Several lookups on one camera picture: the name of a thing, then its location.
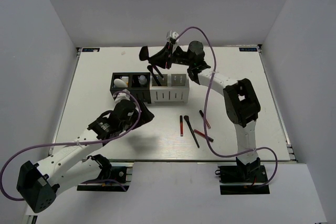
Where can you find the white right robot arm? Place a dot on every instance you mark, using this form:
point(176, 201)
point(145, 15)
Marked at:
point(241, 103)

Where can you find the white slotted organizer box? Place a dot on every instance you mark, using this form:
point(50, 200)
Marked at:
point(174, 87)

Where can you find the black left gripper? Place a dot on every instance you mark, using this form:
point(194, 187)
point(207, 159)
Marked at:
point(146, 116)

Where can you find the white and orange tube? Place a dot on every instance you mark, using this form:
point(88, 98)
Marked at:
point(119, 83)

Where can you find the black organizer box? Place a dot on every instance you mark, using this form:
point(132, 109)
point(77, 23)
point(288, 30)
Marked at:
point(140, 92)

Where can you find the dark red lip gloss tube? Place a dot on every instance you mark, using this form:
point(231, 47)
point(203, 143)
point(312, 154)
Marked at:
point(202, 135)

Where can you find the black fan makeup brush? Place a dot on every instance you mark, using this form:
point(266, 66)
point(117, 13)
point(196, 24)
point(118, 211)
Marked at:
point(143, 56)

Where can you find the black angled makeup brush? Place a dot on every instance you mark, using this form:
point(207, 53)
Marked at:
point(187, 120)

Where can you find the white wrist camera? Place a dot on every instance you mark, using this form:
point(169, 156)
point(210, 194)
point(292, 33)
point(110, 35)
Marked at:
point(171, 35)
point(121, 95)

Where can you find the orange bottle in organizer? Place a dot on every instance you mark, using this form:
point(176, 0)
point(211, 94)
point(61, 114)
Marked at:
point(125, 79)

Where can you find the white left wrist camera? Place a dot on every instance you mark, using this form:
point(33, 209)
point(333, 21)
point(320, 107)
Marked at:
point(121, 95)

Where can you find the long black powder brush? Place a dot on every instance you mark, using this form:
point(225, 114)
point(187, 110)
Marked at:
point(150, 69)

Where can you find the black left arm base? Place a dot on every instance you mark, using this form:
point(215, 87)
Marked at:
point(118, 180)

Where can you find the red lip gloss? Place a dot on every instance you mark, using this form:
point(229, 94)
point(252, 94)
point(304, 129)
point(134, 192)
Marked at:
point(204, 118)

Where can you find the clear small bottle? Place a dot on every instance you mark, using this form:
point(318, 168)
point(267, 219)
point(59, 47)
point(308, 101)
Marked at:
point(142, 80)

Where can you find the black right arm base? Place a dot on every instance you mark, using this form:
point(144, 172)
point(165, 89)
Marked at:
point(232, 181)

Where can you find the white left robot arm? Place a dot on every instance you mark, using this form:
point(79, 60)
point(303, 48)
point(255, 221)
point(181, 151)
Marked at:
point(39, 184)

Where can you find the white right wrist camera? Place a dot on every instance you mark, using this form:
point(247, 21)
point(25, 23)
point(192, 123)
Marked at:
point(171, 35)

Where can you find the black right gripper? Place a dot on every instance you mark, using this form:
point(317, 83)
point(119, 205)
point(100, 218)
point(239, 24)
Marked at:
point(161, 58)

